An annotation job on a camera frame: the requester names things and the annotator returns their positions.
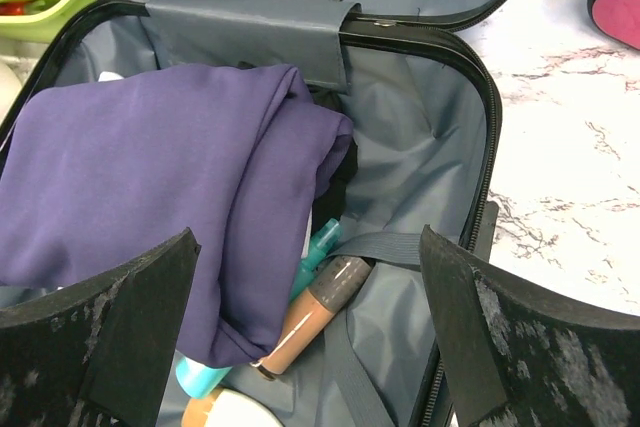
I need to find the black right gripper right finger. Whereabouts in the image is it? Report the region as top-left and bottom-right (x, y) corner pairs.
(420, 227), (639, 427)

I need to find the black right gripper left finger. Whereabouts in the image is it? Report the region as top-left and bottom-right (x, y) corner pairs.
(1, 229), (200, 426)

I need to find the purple garment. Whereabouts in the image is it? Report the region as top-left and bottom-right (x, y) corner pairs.
(1, 64), (353, 367)

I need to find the blue fish print suitcase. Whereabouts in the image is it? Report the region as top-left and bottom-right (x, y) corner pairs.
(1, 0), (506, 426)

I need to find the teal tube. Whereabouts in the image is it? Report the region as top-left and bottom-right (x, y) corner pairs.
(174, 218), (344, 400)

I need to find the brown foundation tube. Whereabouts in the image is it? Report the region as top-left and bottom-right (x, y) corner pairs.
(252, 255), (375, 380)

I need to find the green vegetable basket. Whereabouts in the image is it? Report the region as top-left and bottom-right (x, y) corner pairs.
(1, 0), (94, 43)

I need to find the black bag with pink trim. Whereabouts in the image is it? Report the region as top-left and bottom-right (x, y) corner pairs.
(587, 0), (639, 50)

